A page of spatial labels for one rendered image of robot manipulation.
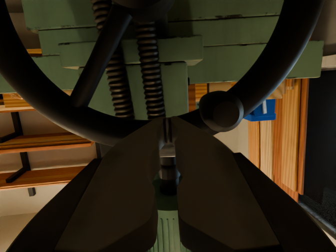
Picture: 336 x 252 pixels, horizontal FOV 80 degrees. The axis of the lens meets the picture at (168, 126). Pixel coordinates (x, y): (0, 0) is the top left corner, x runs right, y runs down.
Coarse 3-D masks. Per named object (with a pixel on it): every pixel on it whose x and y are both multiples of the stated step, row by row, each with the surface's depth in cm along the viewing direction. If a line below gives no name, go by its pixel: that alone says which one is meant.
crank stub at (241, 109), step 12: (204, 96) 13; (216, 96) 12; (228, 96) 12; (204, 108) 12; (216, 108) 11; (228, 108) 11; (240, 108) 12; (204, 120) 12; (216, 120) 11; (228, 120) 11; (240, 120) 12
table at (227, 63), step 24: (72, 48) 25; (168, 48) 25; (192, 48) 25; (216, 48) 33; (240, 48) 33; (312, 48) 33; (48, 72) 35; (72, 72) 35; (192, 72) 34; (216, 72) 34; (240, 72) 34; (312, 72) 34
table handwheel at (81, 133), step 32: (0, 0) 17; (128, 0) 14; (160, 0) 15; (288, 0) 16; (320, 0) 15; (0, 32) 16; (160, 32) 28; (288, 32) 16; (0, 64) 16; (32, 64) 18; (96, 64) 17; (256, 64) 17; (288, 64) 16; (32, 96) 17; (64, 96) 18; (256, 96) 16; (64, 128) 18; (96, 128) 17; (128, 128) 18
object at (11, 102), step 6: (198, 84) 50; (204, 84) 50; (198, 90) 50; (204, 90) 50; (6, 96) 52; (198, 96) 51; (6, 102) 52; (12, 102) 52; (18, 102) 52; (24, 102) 52
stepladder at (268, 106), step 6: (264, 102) 117; (270, 102) 119; (258, 108) 119; (264, 108) 118; (270, 108) 120; (252, 114) 121; (258, 114) 120; (264, 114) 120; (270, 114) 121; (252, 120) 122; (258, 120) 122
